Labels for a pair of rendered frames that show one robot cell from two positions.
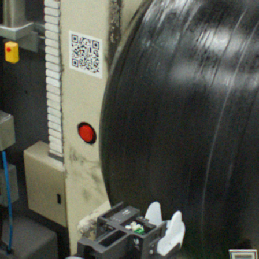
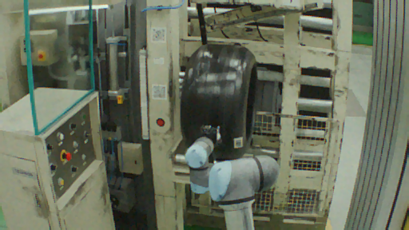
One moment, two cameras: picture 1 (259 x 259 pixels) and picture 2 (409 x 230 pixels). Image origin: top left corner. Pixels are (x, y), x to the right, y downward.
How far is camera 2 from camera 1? 115 cm
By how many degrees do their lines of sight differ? 21
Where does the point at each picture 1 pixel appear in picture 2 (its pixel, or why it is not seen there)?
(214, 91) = (221, 88)
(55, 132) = (145, 125)
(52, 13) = (144, 79)
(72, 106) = (153, 113)
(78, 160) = (156, 134)
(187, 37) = (208, 74)
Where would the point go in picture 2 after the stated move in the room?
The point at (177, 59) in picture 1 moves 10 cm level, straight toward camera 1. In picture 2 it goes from (207, 81) to (215, 89)
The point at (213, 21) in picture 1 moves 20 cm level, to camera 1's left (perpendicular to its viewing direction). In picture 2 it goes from (216, 68) to (172, 73)
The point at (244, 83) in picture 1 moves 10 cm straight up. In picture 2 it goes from (231, 84) to (231, 61)
